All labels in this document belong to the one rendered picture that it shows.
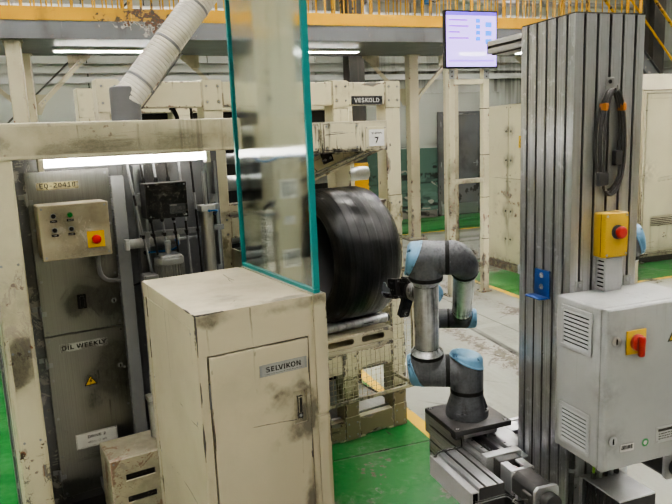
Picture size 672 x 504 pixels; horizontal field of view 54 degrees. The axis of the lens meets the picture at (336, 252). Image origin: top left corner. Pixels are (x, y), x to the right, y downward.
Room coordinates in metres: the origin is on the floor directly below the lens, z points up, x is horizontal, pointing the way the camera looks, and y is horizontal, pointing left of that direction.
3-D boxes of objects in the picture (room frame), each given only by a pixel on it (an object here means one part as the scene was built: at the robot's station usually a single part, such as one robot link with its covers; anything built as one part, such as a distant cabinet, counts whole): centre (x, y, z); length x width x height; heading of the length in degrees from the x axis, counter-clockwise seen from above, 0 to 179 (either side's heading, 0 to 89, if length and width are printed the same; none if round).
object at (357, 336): (2.78, -0.07, 0.83); 0.36 x 0.09 x 0.06; 120
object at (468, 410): (2.20, -0.45, 0.77); 0.15 x 0.15 x 0.10
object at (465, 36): (6.76, -1.42, 2.60); 0.60 x 0.05 x 0.55; 110
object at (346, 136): (3.22, 0.04, 1.71); 0.61 x 0.25 x 0.15; 120
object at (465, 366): (2.20, -0.44, 0.88); 0.13 x 0.12 x 0.14; 82
